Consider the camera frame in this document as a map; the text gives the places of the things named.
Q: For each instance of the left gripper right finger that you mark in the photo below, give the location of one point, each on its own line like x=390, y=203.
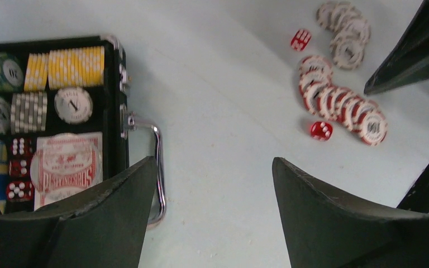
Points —
x=325, y=226

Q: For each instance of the white dealer chip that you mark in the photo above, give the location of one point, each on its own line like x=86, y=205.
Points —
x=73, y=105

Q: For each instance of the red dice in case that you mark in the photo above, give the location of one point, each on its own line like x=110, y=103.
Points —
x=20, y=153

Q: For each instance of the white red chip stack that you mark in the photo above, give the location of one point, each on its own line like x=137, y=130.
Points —
x=326, y=85

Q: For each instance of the red playing card deck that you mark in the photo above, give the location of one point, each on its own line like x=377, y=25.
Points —
x=68, y=170

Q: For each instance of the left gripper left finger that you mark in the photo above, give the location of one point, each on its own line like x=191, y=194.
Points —
x=103, y=226

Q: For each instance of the clear round dealer button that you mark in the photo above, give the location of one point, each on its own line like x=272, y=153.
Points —
x=64, y=164

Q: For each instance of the yellow poker chip stack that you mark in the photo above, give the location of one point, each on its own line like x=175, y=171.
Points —
x=79, y=67

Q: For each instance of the black poker set case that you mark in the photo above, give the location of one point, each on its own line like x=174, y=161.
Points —
x=117, y=119

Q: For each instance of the grey white chip stack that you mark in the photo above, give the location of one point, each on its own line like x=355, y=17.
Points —
x=29, y=112

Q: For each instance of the red die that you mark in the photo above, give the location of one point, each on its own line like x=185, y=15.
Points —
x=300, y=40
x=321, y=131

